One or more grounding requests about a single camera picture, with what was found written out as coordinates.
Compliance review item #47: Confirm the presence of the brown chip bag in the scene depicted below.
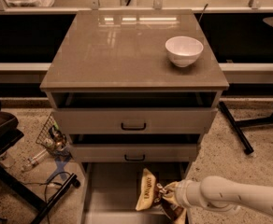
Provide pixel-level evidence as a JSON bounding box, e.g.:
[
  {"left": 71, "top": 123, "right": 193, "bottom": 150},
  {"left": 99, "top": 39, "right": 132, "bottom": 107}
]
[{"left": 136, "top": 168, "right": 187, "bottom": 224}]

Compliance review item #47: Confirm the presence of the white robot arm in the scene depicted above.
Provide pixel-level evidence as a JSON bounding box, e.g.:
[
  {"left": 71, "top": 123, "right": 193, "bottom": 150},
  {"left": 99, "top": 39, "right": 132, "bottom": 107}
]
[{"left": 174, "top": 176, "right": 273, "bottom": 217}]

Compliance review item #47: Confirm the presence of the grey drawer cabinet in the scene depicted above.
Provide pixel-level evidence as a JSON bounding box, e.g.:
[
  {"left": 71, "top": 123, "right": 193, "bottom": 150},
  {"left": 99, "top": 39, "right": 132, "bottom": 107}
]
[{"left": 40, "top": 10, "right": 228, "bottom": 151}]

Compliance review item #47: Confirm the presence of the open bottom drawer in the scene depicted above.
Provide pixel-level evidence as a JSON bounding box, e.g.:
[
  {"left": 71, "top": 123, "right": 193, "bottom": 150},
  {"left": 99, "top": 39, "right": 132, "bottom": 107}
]
[{"left": 81, "top": 162, "right": 187, "bottom": 224}]

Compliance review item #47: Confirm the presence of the white bowl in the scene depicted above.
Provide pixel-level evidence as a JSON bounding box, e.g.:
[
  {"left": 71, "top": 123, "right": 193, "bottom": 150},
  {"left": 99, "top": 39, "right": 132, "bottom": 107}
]
[{"left": 165, "top": 36, "right": 204, "bottom": 67}]

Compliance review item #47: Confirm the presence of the blue tape cross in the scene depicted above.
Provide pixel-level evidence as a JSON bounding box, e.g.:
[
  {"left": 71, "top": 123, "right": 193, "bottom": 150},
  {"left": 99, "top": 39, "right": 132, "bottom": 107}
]
[{"left": 47, "top": 155, "right": 71, "bottom": 181}]

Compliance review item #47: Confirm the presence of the clear plastic bottle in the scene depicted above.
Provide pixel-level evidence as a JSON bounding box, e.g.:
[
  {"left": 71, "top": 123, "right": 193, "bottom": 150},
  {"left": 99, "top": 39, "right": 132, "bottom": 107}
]
[{"left": 22, "top": 149, "right": 49, "bottom": 172}]

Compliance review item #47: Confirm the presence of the black stand base left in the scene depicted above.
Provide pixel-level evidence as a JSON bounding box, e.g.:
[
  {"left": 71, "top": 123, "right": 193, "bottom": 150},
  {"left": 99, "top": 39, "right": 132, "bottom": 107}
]
[{"left": 0, "top": 166, "right": 80, "bottom": 224}]

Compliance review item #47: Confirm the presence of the top drawer with handle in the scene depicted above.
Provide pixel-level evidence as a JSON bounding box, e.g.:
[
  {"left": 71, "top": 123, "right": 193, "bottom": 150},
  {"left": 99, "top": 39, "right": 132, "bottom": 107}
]
[{"left": 52, "top": 108, "right": 217, "bottom": 134}]

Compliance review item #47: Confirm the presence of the drawer with handle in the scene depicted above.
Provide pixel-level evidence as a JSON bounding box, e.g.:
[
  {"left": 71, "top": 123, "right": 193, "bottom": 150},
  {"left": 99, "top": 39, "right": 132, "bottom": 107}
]
[
  {"left": 69, "top": 144, "right": 198, "bottom": 162},
  {"left": 52, "top": 108, "right": 217, "bottom": 134}
]

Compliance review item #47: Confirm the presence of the middle drawer with handle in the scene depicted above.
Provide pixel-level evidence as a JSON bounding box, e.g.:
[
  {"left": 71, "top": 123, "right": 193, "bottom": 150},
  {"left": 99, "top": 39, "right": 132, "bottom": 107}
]
[{"left": 69, "top": 144, "right": 198, "bottom": 162}]

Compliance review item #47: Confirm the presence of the wire mesh basket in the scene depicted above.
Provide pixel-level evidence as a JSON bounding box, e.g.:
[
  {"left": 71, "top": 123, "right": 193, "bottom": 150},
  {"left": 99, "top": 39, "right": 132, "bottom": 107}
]
[{"left": 36, "top": 114, "right": 70, "bottom": 157}]

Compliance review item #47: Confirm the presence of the black cable on floor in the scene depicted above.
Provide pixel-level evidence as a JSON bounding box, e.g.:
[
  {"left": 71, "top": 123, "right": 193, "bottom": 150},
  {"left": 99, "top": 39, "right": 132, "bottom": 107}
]
[{"left": 20, "top": 171, "right": 73, "bottom": 224}]

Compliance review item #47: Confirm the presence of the black table leg frame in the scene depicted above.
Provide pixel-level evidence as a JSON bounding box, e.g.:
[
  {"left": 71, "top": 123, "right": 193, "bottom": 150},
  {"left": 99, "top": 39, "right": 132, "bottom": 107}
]
[{"left": 219, "top": 102, "right": 273, "bottom": 155}]

